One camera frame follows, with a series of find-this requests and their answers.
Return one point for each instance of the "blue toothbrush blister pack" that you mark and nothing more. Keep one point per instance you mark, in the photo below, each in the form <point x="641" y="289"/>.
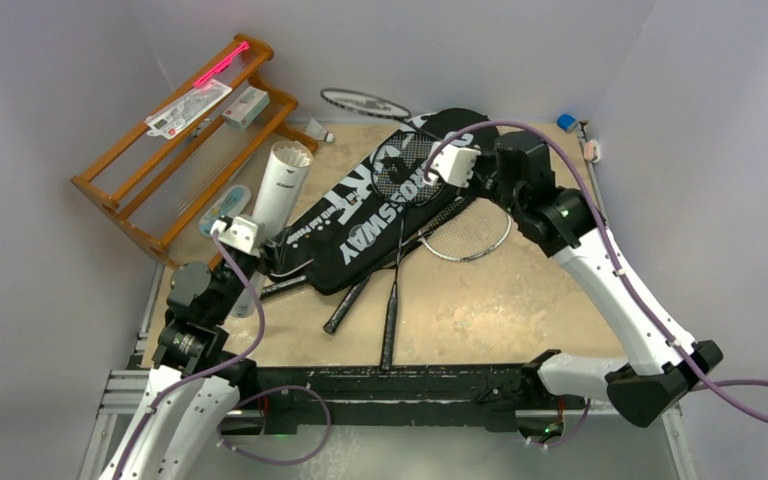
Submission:
<point x="230" y="203"/>

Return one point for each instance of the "wooden tiered shelf rack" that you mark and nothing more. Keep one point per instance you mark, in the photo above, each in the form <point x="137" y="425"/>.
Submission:
<point x="155" y="190"/>

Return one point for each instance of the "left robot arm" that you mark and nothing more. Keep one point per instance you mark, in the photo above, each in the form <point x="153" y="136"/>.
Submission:
<point x="194" y="382"/>

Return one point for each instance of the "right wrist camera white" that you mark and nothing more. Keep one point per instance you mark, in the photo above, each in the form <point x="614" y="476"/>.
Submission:
<point x="452" y="165"/>

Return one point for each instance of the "black racket bag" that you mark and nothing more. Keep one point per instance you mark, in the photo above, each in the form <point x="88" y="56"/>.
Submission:
<point x="385" y="186"/>

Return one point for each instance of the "blue small object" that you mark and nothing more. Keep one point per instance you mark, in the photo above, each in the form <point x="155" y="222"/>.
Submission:
<point x="567" y="123"/>

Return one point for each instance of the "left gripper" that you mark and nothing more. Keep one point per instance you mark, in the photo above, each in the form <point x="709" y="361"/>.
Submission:
<point x="269" y="259"/>

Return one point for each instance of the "small teal white box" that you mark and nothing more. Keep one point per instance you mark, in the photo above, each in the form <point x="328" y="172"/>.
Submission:
<point x="242" y="111"/>

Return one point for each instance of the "white shuttlecock front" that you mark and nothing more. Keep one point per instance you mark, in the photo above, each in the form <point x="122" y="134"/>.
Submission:
<point x="292" y="154"/>

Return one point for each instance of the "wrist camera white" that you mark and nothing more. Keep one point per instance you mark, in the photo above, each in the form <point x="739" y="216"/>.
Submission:
<point x="452" y="165"/>
<point x="242" y="233"/>

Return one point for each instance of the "pink white small object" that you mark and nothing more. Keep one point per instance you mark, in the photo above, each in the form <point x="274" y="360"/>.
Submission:
<point x="591" y="151"/>

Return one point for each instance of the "white packaged card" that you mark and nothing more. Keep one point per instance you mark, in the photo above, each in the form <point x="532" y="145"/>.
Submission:
<point x="181" y="113"/>

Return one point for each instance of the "white shuttlecock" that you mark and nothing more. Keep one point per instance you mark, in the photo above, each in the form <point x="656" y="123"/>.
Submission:
<point x="292" y="154"/>
<point x="319" y="132"/>

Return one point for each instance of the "black badminton racket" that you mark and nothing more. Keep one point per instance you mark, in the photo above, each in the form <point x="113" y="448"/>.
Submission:
<point x="371" y="106"/>

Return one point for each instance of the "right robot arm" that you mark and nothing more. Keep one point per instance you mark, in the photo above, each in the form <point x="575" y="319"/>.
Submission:
<point x="662" y="361"/>

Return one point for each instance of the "black racket under bag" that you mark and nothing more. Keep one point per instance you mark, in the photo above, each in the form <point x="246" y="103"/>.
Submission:
<point x="345" y="264"/>

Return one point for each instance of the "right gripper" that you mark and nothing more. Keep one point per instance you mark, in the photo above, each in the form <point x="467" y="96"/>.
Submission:
<point x="483" y="175"/>

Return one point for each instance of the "white frame badminton racket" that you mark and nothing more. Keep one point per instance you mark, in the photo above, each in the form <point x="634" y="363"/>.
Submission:
<point x="467" y="229"/>

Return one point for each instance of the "white shuttlecock tube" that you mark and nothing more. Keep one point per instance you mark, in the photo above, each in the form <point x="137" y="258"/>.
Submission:
<point x="277" y="195"/>

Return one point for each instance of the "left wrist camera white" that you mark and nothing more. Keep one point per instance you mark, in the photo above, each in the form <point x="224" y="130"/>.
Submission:
<point x="242" y="233"/>

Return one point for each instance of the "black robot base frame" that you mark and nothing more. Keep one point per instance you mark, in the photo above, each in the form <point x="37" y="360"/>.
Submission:
<point x="497" y="397"/>

